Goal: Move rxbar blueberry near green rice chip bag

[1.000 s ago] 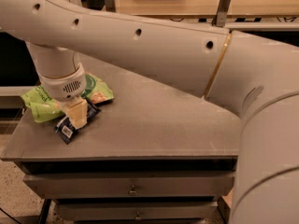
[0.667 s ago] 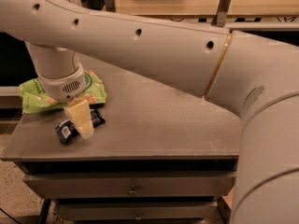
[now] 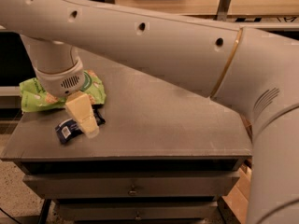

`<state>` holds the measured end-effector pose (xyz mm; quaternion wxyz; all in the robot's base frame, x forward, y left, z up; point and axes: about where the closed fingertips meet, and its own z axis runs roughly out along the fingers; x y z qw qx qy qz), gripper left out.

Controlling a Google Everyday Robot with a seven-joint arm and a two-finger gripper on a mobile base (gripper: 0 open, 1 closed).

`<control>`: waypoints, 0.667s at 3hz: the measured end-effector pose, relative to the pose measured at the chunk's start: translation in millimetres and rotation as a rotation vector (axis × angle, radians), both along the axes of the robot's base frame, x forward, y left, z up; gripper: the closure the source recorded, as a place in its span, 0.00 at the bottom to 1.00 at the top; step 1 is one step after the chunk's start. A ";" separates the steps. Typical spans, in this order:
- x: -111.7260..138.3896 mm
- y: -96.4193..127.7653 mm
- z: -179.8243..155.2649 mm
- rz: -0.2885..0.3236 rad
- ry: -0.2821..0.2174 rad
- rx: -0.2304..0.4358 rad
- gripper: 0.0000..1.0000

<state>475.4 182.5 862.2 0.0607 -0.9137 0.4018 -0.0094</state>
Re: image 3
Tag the upper grey drawer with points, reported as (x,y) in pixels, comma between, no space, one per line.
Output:
(131,185)

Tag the green rice chip bag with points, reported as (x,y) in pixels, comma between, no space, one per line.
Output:
(34,98)

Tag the right metal bracket post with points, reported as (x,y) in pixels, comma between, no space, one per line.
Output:
(222,10)

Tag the grey drawer cabinet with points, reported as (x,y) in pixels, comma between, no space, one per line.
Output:
(151,127)

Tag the dark blue rxbar wrapper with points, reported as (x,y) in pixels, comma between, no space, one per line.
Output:
(68,129)

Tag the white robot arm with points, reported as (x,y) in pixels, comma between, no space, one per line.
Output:
(253,72)

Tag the lower grey drawer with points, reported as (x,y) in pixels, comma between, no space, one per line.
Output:
(135,211)

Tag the grey drawer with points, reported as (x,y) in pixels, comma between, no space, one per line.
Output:
(131,185)
(135,211)

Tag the cardboard box of snacks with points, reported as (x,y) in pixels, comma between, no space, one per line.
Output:
(238,198)

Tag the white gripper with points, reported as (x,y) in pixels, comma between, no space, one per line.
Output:
(62,83)

